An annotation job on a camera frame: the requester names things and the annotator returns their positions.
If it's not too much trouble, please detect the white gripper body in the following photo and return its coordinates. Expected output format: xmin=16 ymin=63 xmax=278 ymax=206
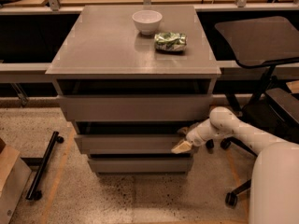
xmin=186 ymin=127 xmax=206 ymax=147

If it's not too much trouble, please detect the black office chair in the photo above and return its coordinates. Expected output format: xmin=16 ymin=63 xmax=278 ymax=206
xmin=205 ymin=16 xmax=299 ymax=207

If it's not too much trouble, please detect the green crumpled chip bag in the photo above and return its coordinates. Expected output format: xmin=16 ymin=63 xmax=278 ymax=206
xmin=154 ymin=32 xmax=187 ymax=52

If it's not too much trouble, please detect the grey top drawer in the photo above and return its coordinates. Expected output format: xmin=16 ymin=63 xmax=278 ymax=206
xmin=58 ymin=94 xmax=212 ymax=121

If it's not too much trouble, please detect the grey bottom drawer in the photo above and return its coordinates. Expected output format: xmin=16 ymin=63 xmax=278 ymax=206
xmin=88 ymin=158 xmax=193 ymax=174

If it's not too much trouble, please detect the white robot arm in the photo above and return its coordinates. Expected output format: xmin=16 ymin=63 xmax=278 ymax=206
xmin=172 ymin=106 xmax=299 ymax=224

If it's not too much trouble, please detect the grey drawer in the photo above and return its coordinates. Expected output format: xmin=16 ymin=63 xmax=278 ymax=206
xmin=58 ymin=94 xmax=212 ymax=121
xmin=88 ymin=158 xmax=193 ymax=174
xmin=75 ymin=134 xmax=181 ymax=154

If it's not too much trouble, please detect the white bowl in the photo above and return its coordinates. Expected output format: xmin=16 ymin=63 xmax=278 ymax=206
xmin=132 ymin=10 xmax=163 ymax=35

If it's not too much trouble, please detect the long grey workbench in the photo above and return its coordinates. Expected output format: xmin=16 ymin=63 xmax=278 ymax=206
xmin=0 ymin=0 xmax=299 ymax=107

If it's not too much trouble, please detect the cardboard box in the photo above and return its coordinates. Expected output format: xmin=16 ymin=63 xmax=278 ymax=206
xmin=0 ymin=139 xmax=31 ymax=224

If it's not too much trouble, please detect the grey drawer cabinet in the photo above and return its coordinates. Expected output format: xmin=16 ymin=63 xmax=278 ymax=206
xmin=45 ymin=5 xmax=222 ymax=176

